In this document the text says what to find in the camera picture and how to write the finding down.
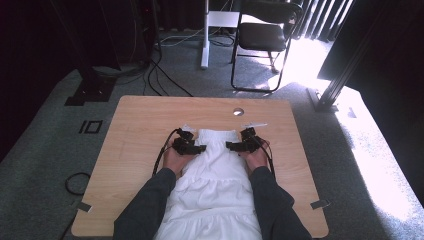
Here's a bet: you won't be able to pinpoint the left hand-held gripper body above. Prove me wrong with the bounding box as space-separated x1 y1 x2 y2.
171 124 198 156

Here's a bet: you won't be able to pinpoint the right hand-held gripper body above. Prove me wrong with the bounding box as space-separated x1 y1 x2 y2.
238 121 269 155

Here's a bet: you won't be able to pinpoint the white skirt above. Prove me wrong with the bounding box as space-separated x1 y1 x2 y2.
153 128 263 240

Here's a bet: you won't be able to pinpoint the person's left hand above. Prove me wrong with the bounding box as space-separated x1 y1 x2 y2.
162 139 192 178

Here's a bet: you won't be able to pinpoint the person's right hand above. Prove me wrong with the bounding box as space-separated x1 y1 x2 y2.
237 138 271 177

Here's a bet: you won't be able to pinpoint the grey tape piece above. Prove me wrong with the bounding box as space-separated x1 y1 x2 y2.
309 198 332 211
76 201 94 213

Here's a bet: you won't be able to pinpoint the aluminium profile stand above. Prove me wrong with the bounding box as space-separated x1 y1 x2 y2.
305 0 388 113

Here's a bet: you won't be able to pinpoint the white desk leg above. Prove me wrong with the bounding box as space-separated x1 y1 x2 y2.
200 0 242 70

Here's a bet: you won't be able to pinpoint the black folding chair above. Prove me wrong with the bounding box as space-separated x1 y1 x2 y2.
230 0 304 94

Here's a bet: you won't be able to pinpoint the vertical window blinds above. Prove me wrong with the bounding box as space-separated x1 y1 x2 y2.
292 0 355 43

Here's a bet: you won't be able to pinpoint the left hand-held gripper cable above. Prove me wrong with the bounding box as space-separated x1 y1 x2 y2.
151 127 182 178

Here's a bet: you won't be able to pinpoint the hand-held gripper cable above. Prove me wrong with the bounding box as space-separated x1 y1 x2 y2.
151 127 182 178
253 135 277 180

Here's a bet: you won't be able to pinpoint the right hand-held gripper cable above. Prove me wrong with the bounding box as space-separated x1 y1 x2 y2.
253 135 277 180

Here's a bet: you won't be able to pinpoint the black floor cables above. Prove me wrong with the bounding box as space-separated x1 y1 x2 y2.
142 29 194 98

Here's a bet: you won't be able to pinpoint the white floor cable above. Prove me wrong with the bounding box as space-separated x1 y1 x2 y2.
159 27 206 48

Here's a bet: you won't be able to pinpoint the black stand with base plate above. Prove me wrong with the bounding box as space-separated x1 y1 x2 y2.
49 0 118 107

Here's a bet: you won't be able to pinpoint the black cable loop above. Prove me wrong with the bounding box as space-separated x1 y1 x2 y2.
64 171 92 196

